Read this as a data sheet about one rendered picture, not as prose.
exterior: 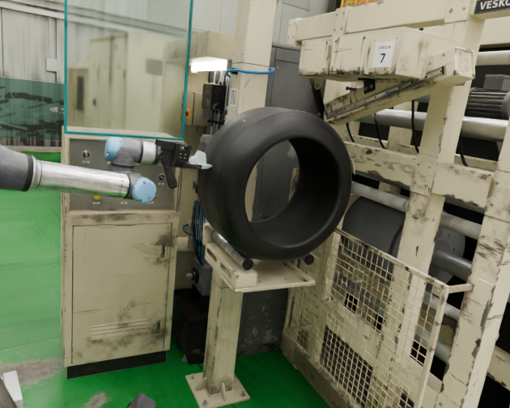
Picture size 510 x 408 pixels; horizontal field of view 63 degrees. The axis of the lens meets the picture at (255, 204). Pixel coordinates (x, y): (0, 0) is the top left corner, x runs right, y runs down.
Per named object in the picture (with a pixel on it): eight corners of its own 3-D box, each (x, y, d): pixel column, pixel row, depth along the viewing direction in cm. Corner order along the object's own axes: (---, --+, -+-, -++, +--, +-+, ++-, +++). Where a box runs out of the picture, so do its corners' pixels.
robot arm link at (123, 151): (103, 159, 138) (106, 133, 136) (136, 163, 143) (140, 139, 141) (105, 163, 131) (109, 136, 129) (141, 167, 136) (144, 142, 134)
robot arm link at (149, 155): (141, 165, 136) (137, 160, 143) (155, 167, 138) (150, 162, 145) (145, 142, 134) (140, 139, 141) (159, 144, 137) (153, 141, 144)
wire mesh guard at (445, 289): (282, 332, 227) (299, 210, 211) (285, 332, 228) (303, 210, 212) (403, 465, 150) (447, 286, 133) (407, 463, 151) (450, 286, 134)
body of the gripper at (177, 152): (193, 146, 142) (159, 140, 136) (189, 171, 143) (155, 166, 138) (187, 142, 148) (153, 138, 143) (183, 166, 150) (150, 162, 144)
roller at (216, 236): (211, 240, 188) (211, 231, 187) (221, 238, 190) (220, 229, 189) (243, 271, 158) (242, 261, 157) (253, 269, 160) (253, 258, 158)
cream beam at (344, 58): (295, 75, 185) (300, 40, 182) (341, 82, 196) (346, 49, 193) (393, 74, 133) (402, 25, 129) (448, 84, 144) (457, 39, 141)
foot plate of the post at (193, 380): (184, 377, 228) (185, 371, 227) (230, 368, 240) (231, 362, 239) (201, 411, 205) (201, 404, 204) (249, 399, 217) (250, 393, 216)
